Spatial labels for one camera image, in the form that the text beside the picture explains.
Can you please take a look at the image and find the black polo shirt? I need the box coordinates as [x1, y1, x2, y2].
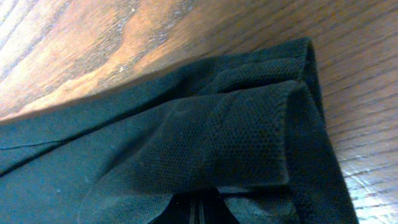
[1, 38, 358, 223]

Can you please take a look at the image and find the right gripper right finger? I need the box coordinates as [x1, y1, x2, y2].
[198, 192, 239, 224]

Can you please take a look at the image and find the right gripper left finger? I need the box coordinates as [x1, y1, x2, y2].
[149, 194, 195, 224]

